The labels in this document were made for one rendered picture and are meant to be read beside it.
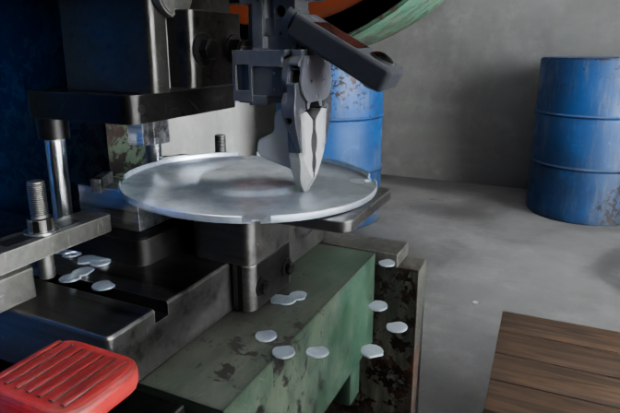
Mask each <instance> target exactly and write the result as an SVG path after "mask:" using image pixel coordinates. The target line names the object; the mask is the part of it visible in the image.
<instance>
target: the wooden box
mask: <svg viewBox="0 0 620 413"><path fill-rule="evenodd" d="M483 413H620V332H615V331H611V330H605V329H601V328H595V327H590V326H585V325H580V324H571V323H565V322H560V321H555V320H550V319H544V318H540V317H534V316H529V315H524V314H519V313H510V312H504V311H503V313H502V319H501V324H500V328H499V333H498V338H497V342H496V348H495V356H494V361H493V366H492V371H491V376H490V381H489V385H488V390H487V395H486V400H485V405H484V410H483Z"/></svg>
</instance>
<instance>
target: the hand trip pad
mask: <svg viewBox="0 0 620 413"><path fill-rule="evenodd" d="M137 382H138V369H137V365H136V363H135V361H134V360H132V359H130V358H128V357H127V356H125V355H122V354H119V353H115V352H112V351H110V350H107V349H104V348H98V347H95V346H92V345H90V344H87V343H83V342H80V341H75V340H66V341H62V340H58V341H56V342H54V343H53V344H51V345H49V346H47V347H44V348H42V349H40V350H38V351H36V352H35V353H33V354H31V355H29V356H28V357H27V358H25V359H23V360H21V361H19V362H17V363H16V364H14V365H12V366H10V367H9V368H7V369H5V370H3V371H2V372H0V413H108V412H109V411H110V410H111V409H113V408H114V407H116V406H117V405H118V404H119V403H121V402H122V401H123V400H124V399H126V398H127V397H128V396H130V395H131V394H132V393H133V391H134V390H135V389H136V388H137Z"/></svg>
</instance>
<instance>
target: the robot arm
mask: <svg viewBox="0 0 620 413"><path fill-rule="evenodd" d="M320 1H325V0H239V4H240V5H244V6H248V31H249V40H243V41H241V42H240V44H239V49H238V50H232V82H233V100H236V101H240V102H248V103H250V105H264V106H268V105H271V103H281V109H279V110H278V111H277V112H276V114H275V117H274V131H273V132H272V133H271V134H269V135H267V136H264V137H262V138H260V139H259V140H258V142H257V151H258V153H259V155H260V156H261V157H262V158H264V159H268V160H270V161H273V162H275V163H278V164H280V165H282V166H285V167H287V168H289V169H291V170H292V174H293V178H294V180H295V183H296V185H297V187H298V189H299V192H306V191H308V190H309V188H310V186H311V185H312V183H313V181H314V179H315V177H316V175H317V172H318V169H319V166H320V162H321V160H322V156H323V152H324V147H325V143H326V142H327V137H328V127H329V121H330V114H331V90H330V87H331V67H330V64H333V65H334V66H336V67H337V68H339V69H340V70H342V71H344V72H345V73H347V74H348V75H350V76H352V77H354V78H355V79H357V80H359V81H360V82H361V83H362V84H363V85H364V86H365V87H366V88H368V89H372V90H374V91H376V92H381V91H385V90H389V89H393V88H395V87H396V86H397V84H398V82H399V80H400V78H401V76H402V74H403V68H402V66H400V65H398V64H396V63H395V62H393V61H392V59H391V58H390V57H389V56H388V55H387V54H386V53H383V52H379V51H375V50H374V49H372V48H370V47H369V46H367V45H365V44H364V43H362V42H360V41H358V40H356V39H355V38H353V37H352V36H351V35H349V34H347V33H346V32H344V31H342V30H341V29H338V28H337V27H335V26H333V25H332V24H330V23H328V22H327V21H325V20H324V19H323V18H320V17H319V16H317V15H309V10H308V3H309V2H320ZM244 41H246V42H245V43H244V46H241V45H242V43H243V42H244ZM248 41H249V46H246V43H247V42H248ZM237 81H238V87H237Z"/></svg>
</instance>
